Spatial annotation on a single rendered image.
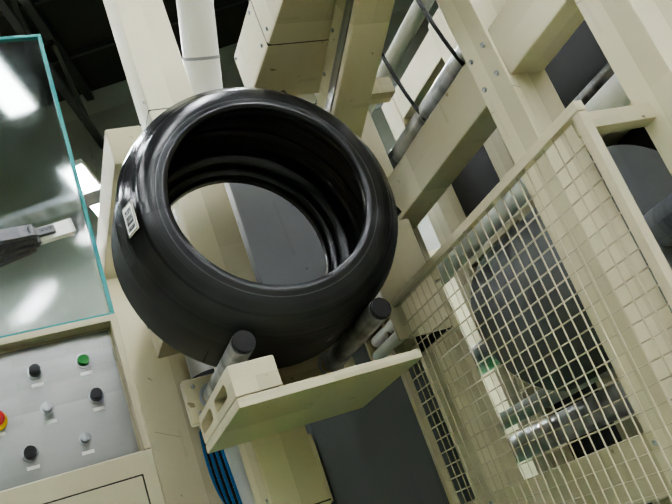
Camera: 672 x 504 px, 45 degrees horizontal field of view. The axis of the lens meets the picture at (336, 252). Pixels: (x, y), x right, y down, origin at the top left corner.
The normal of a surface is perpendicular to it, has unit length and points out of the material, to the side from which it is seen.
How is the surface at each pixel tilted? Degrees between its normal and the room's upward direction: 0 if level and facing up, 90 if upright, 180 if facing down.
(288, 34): 180
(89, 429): 90
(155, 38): 90
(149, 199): 89
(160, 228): 91
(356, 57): 162
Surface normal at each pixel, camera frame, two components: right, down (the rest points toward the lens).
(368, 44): 0.40, 0.70
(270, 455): 0.29, -0.44
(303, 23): 0.33, 0.88
